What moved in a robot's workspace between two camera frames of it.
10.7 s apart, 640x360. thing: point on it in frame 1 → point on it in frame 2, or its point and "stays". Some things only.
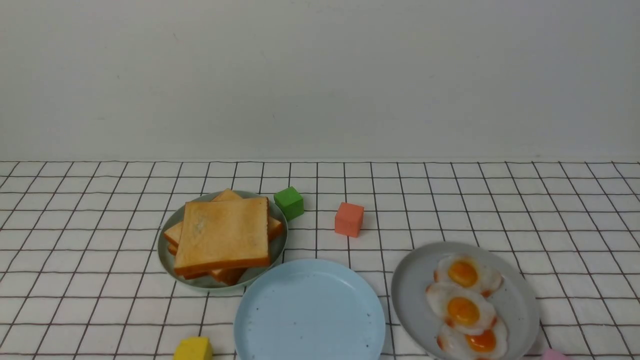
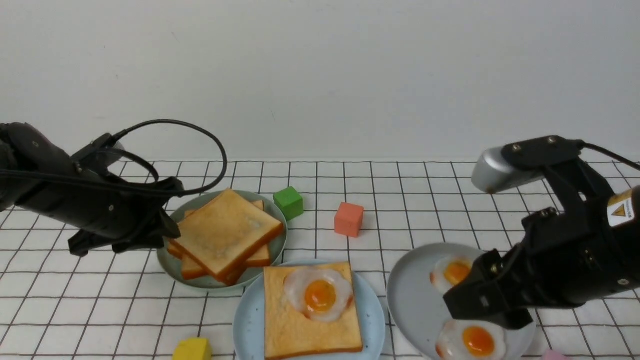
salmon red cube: x=348 y=219 stays
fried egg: x=468 y=312 → x=323 y=294
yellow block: x=195 y=348 stays
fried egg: x=489 y=344 stays
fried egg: x=467 y=271 stays
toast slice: x=221 y=235 → x=288 y=333
